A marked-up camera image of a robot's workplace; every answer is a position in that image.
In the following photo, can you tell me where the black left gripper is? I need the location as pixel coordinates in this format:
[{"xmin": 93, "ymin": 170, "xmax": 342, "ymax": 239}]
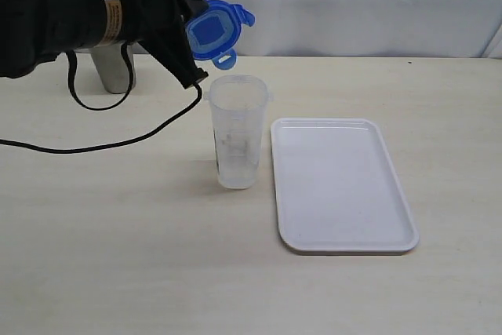
[{"xmin": 131, "ymin": 0, "xmax": 209, "ymax": 89}]

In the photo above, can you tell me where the blue plastic lid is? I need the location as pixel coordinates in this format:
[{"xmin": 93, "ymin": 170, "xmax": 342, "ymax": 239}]
[{"xmin": 185, "ymin": 0, "xmax": 256, "ymax": 71}]

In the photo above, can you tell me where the stainless steel cup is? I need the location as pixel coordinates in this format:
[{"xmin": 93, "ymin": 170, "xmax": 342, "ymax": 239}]
[{"xmin": 77, "ymin": 42, "xmax": 129, "ymax": 94}]

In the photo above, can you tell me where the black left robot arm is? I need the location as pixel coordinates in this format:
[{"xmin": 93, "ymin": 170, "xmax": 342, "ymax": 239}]
[{"xmin": 1, "ymin": 0, "xmax": 209, "ymax": 88}]

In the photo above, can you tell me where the clear plastic container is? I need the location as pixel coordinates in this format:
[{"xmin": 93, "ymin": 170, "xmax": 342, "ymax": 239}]
[{"xmin": 203, "ymin": 75, "xmax": 271, "ymax": 190}]

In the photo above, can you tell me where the white plastic tray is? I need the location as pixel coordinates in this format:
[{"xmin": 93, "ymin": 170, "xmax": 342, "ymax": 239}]
[{"xmin": 271, "ymin": 118, "xmax": 420, "ymax": 255}]

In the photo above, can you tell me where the white backdrop curtain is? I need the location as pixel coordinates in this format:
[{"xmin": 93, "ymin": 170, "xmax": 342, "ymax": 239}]
[{"xmin": 224, "ymin": 0, "xmax": 501, "ymax": 58}]

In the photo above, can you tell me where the black cable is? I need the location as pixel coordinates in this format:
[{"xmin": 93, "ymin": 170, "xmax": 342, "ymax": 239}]
[{"xmin": 0, "ymin": 41, "xmax": 204, "ymax": 154}]

